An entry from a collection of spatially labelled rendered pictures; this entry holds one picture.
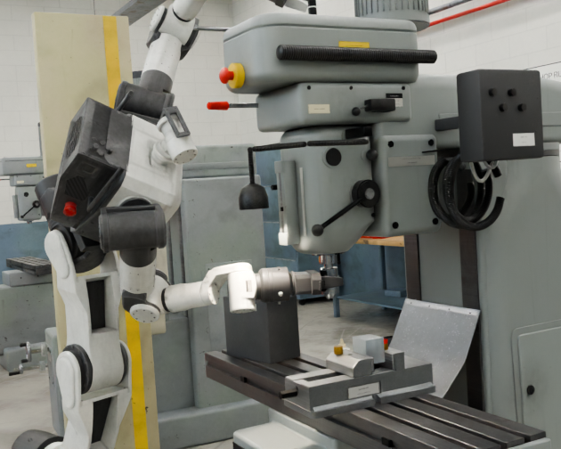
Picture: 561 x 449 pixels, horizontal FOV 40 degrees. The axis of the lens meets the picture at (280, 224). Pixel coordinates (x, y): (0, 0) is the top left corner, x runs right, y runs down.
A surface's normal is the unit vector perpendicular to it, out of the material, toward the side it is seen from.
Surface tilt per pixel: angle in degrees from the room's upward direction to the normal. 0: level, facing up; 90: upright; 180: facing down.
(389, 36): 90
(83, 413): 98
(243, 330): 90
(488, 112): 90
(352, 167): 90
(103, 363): 81
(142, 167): 58
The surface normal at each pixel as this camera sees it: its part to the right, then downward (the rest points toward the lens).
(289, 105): -0.87, 0.08
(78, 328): -0.67, 0.08
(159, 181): 0.59, -0.54
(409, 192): 0.48, 0.01
